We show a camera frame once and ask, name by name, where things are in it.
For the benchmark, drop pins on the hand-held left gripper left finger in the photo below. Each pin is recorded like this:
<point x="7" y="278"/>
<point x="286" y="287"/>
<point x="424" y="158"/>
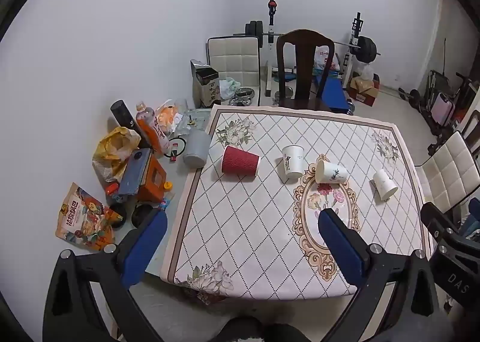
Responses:
<point x="144" y="248"/>

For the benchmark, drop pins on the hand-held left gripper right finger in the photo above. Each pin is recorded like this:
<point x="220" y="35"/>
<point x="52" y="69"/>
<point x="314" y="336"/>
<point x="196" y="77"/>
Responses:
<point x="339" y="244"/>

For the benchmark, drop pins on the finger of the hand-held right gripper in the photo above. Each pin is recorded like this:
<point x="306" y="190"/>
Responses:
<point x="433" y="218"/>

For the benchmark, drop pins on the plain white paper cup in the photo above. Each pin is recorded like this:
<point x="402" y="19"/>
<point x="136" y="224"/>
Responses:
<point x="384" y="184"/>

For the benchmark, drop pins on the white cup with floral print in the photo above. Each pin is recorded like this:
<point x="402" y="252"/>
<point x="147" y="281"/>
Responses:
<point x="332" y="172"/>

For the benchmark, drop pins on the white cup with black print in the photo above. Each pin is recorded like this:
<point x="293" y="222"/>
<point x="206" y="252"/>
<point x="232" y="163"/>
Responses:
<point x="293" y="162"/>

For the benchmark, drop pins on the red ribbed paper cup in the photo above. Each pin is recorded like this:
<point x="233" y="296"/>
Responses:
<point x="240" y="161"/>

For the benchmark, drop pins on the black bowl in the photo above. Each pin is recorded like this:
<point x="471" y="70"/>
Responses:
<point x="142" y="214"/>
<point x="117" y="214"/>

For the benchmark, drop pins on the beige padded chair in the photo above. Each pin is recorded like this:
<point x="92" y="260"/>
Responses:
<point x="448" y="171"/>
<point x="232" y="58"/>

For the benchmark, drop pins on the orange bottle cap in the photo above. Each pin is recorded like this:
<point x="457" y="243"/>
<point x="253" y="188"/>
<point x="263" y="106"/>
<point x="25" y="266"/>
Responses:
<point x="168" y="187"/>

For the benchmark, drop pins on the orange cardboard box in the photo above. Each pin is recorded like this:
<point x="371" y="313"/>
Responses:
<point x="153" y="182"/>

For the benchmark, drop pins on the orange snack bag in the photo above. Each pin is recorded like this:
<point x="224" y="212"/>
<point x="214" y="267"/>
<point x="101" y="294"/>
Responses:
<point x="84" y="218"/>

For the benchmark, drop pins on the blue-grey flat device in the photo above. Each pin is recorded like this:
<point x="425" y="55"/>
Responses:
<point x="135" y="171"/>

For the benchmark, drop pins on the floral diamond-pattern tablecloth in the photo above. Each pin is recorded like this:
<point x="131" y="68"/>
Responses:
<point x="247" y="214"/>

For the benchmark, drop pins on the yellow plastic bag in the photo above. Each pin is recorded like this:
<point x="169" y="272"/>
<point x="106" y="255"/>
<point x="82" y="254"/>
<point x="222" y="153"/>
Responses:
<point x="112" y="147"/>

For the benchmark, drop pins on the pink suitcase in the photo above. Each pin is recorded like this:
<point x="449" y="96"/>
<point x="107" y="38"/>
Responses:
<point x="443" y="110"/>

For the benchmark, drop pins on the grey cylinder container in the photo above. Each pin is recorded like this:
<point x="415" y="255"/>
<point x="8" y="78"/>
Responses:
<point x="197" y="148"/>

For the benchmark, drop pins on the person's legs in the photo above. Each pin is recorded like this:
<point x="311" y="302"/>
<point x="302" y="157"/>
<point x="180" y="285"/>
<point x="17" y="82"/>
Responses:
<point x="262" y="330"/>

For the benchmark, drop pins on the orange drink bottle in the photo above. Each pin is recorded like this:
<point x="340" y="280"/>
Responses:
<point x="152" y="130"/>

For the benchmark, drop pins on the black dumbbell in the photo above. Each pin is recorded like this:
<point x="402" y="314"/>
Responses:
<point x="412" y="96"/>

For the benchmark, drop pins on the black scooter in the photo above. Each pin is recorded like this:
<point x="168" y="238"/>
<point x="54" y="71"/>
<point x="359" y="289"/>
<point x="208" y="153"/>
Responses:
<point x="465" y="96"/>

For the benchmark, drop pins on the black cylinder bottle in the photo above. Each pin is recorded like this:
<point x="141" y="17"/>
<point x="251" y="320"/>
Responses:
<point x="125" y="116"/>

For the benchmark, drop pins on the clear bag of oranges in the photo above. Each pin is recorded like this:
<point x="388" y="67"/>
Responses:
<point x="167" y="115"/>

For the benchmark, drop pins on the blue weight bench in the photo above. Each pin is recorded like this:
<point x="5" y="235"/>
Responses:
<point x="333" y="92"/>

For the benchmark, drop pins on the clear plastic bag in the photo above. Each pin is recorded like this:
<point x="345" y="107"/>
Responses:
<point x="365" y="72"/>

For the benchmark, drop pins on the metal bowl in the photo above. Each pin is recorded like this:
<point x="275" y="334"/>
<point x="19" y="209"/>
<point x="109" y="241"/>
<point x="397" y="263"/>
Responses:
<point x="243" y="96"/>

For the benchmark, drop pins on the barbell with black plates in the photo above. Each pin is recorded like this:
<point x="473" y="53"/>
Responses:
<point x="367" y="49"/>

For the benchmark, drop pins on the white green cloth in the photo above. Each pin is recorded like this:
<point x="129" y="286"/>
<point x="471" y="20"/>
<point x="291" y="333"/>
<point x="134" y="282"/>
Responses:
<point x="228" y="87"/>

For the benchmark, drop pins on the dark wooden chair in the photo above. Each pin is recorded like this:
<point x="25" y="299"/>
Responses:
<point x="304" y="64"/>

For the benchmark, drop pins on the white red-printed plastic bag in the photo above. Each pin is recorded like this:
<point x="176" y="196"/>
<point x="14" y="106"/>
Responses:
<point x="324" y="58"/>

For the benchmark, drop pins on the white squat rack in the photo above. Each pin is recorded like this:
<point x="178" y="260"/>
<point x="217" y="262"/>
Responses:
<point x="270" y="45"/>

